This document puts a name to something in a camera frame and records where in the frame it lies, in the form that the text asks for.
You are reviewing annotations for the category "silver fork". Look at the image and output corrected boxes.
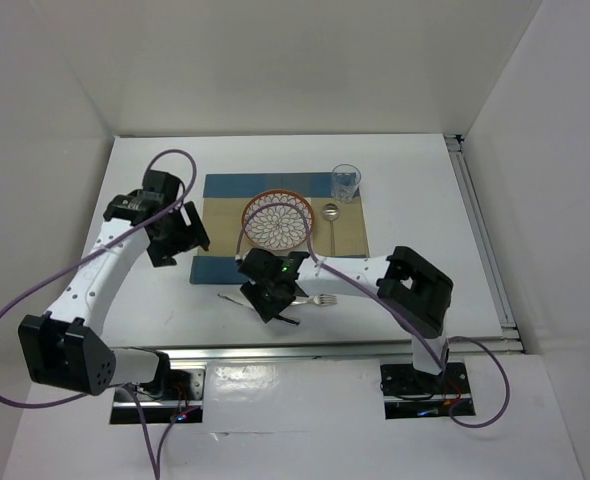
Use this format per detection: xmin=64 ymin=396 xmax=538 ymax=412
xmin=292 ymin=294 xmax=338 ymax=307

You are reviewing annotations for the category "aluminium right side rail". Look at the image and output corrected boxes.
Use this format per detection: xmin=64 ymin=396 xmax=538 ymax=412
xmin=444 ymin=134 xmax=521 ymax=343

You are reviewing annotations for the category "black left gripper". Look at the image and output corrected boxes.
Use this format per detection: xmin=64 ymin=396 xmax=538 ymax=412
xmin=146 ymin=200 xmax=209 ymax=267

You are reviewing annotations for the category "blue and tan placemat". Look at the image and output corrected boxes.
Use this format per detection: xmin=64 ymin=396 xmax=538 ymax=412
xmin=189 ymin=172 xmax=369 ymax=285

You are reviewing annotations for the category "aluminium table edge rail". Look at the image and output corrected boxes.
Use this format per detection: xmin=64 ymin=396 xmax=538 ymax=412
xmin=109 ymin=339 xmax=524 ymax=364

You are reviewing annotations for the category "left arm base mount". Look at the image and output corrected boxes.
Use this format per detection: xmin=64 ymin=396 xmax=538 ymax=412
xmin=109 ymin=364 xmax=206 ymax=426

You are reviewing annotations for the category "silver table knife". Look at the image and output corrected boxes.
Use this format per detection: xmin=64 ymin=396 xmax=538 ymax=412
xmin=217 ymin=293 xmax=300 ymax=326

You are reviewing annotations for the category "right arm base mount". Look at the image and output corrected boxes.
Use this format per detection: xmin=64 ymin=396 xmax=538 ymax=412
xmin=380 ymin=362 xmax=475 ymax=420

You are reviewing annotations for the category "clear plastic cup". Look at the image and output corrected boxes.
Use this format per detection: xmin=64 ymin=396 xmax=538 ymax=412
xmin=331 ymin=164 xmax=361 ymax=203

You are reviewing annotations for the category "flower pattern plate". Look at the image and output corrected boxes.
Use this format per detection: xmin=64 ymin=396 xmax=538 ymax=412
xmin=241 ymin=190 xmax=314 ymax=252

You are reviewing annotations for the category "silver spoon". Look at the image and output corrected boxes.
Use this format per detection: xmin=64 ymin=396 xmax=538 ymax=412
xmin=322 ymin=203 xmax=340 ymax=257

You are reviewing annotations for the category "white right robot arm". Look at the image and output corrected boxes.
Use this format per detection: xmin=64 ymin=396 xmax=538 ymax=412
xmin=235 ymin=246 xmax=453 ymax=392

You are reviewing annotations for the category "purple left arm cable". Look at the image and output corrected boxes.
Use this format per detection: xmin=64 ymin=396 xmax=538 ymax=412
xmin=0 ymin=148 xmax=199 ymax=476

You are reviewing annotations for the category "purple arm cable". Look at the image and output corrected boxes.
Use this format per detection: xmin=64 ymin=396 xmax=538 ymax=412
xmin=234 ymin=203 xmax=512 ymax=429
xmin=0 ymin=148 xmax=199 ymax=476

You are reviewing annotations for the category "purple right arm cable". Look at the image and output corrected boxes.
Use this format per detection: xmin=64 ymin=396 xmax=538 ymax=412
xmin=234 ymin=203 xmax=512 ymax=429

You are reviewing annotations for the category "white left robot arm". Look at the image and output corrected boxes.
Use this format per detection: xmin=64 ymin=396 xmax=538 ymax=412
xmin=18 ymin=170 xmax=210 ymax=399

